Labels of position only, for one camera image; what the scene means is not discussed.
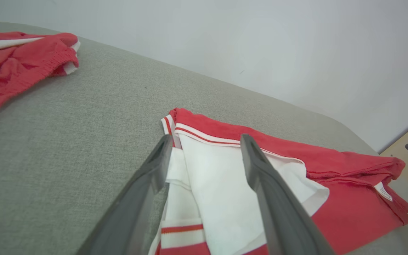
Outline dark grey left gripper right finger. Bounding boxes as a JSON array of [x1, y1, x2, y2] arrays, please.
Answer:
[[240, 134, 335, 255]]

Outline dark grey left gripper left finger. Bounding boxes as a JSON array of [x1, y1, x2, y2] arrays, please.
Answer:
[[76, 134, 174, 255]]

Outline red white jersey shirt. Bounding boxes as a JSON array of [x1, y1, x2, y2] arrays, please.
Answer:
[[148, 108, 408, 255]]

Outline red white jersey shorts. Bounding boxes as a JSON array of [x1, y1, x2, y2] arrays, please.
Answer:
[[0, 30, 81, 113]]

